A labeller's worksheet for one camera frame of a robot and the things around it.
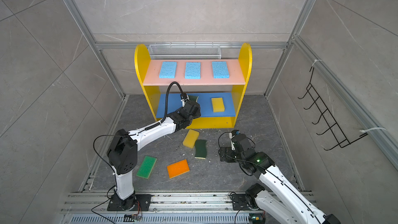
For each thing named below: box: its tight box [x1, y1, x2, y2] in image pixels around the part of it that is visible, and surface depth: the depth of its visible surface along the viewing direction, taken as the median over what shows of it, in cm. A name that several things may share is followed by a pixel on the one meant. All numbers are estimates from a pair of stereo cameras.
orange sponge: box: [166, 158, 191, 179], surface depth 85 cm
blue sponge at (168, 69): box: [158, 61, 178, 79], surface depth 76 cm
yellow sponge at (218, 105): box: [211, 97, 225, 113], surface depth 96 cm
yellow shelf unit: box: [134, 43, 253, 129], surface depth 77 cm
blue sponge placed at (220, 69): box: [211, 61, 230, 79], surface depth 76 cm
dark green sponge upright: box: [194, 139, 207, 160], surface depth 92 cm
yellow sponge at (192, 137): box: [182, 129, 200, 149], surface depth 97 cm
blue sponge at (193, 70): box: [184, 61, 202, 80], surface depth 76 cm
